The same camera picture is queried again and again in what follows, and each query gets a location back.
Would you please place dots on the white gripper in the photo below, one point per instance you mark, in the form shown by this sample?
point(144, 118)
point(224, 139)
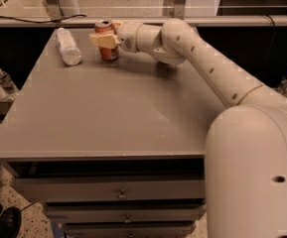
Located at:
point(127, 37)

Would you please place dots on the red coke can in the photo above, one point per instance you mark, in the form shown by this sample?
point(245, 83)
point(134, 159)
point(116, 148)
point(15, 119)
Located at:
point(106, 27)

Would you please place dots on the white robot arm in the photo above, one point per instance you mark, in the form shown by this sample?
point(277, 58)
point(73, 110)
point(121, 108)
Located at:
point(246, 145)

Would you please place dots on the clear plastic water bottle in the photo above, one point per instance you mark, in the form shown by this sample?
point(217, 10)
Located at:
point(68, 47)

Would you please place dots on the small clear plastic bottle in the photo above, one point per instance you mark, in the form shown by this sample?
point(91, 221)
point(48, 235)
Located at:
point(7, 83)

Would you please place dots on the grey metal railing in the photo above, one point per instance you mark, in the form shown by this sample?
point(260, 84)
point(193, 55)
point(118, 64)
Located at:
point(215, 21)

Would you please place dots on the grey drawer cabinet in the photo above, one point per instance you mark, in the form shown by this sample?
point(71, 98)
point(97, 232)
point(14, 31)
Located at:
point(130, 117)

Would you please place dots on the top drawer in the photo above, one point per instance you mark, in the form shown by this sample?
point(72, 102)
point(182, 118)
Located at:
point(122, 188)

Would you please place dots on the drawer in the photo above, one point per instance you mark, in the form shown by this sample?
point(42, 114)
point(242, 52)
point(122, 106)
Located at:
point(131, 230)
point(126, 213)
point(122, 188)

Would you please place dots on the middle drawer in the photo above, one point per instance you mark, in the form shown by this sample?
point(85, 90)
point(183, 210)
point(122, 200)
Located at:
point(126, 213)

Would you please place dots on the bottom drawer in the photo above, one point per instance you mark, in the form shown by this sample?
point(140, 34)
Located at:
point(131, 230)

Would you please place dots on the black shoe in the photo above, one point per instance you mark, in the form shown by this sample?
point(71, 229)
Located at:
point(10, 222)

